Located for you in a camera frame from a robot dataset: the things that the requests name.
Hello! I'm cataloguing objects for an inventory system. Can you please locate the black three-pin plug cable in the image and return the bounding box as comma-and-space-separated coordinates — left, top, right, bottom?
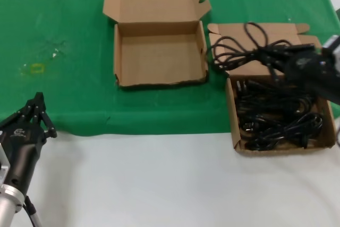
235, 79, 266, 95

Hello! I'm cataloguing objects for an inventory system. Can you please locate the black power cable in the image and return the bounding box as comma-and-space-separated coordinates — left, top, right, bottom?
211, 22, 293, 84

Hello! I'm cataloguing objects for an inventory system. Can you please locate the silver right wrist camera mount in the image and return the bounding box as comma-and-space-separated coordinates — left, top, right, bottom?
322, 35, 340, 71

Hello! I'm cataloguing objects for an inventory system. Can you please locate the yellow rubber band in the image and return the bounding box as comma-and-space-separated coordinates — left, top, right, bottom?
30, 63, 45, 74

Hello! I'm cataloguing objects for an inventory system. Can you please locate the green tablecloth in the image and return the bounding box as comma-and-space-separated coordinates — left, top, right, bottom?
0, 0, 340, 137

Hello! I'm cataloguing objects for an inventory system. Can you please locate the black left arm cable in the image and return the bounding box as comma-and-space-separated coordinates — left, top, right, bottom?
22, 195, 43, 227

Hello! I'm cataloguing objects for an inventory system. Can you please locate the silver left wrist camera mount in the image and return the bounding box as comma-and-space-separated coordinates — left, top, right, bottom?
0, 141, 12, 185

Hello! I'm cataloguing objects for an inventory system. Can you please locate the shallow open cardboard box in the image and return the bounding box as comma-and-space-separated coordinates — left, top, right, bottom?
103, 0, 213, 89

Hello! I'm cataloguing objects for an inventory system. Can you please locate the open cardboard box of cables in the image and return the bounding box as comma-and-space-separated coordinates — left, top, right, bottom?
207, 22, 336, 156

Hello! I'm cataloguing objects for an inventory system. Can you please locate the pile of black power cables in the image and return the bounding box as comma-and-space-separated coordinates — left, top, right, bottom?
233, 78, 325, 151

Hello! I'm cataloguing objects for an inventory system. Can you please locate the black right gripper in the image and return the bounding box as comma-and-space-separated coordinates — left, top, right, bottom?
261, 42, 340, 106

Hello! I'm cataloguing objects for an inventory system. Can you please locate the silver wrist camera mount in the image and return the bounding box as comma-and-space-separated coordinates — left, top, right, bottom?
322, 35, 340, 71
0, 141, 12, 185

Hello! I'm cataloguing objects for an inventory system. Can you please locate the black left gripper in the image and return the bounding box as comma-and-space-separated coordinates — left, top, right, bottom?
0, 92, 58, 195

